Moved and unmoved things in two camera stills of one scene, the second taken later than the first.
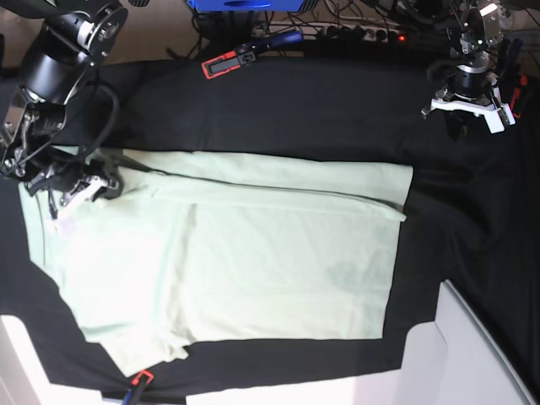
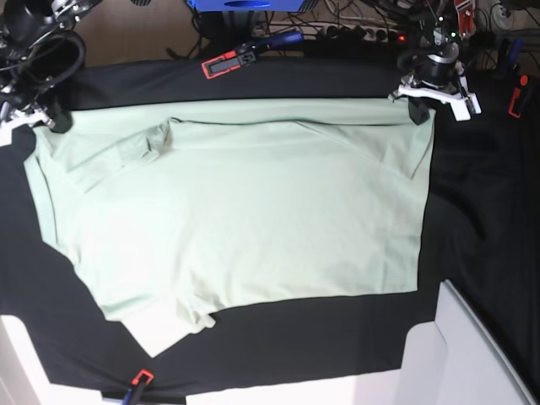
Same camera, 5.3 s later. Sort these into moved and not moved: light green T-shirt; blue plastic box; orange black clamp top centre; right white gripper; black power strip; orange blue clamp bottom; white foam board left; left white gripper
Moved: light green T-shirt; right white gripper; left white gripper
Not moved: black power strip; orange black clamp top centre; blue plastic box; orange blue clamp bottom; white foam board left
